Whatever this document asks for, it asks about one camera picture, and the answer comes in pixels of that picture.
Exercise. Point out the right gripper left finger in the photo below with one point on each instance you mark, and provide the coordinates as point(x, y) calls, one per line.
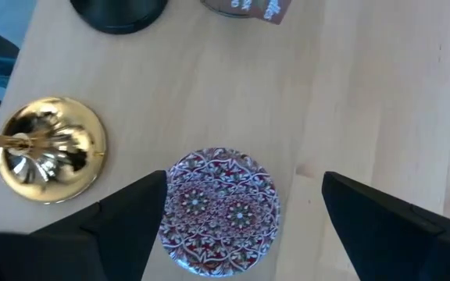
point(131, 218)

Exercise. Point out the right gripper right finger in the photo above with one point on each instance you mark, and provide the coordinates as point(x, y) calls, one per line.
point(377, 234)

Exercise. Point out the purple-pink ball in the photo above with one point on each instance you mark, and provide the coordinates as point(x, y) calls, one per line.
point(221, 212)

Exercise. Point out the tall black candlestick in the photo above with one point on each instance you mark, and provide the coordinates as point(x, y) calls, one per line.
point(119, 15)

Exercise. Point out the silver candle holder with tag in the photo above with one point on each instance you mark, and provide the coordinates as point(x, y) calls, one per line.
point(248, 8)

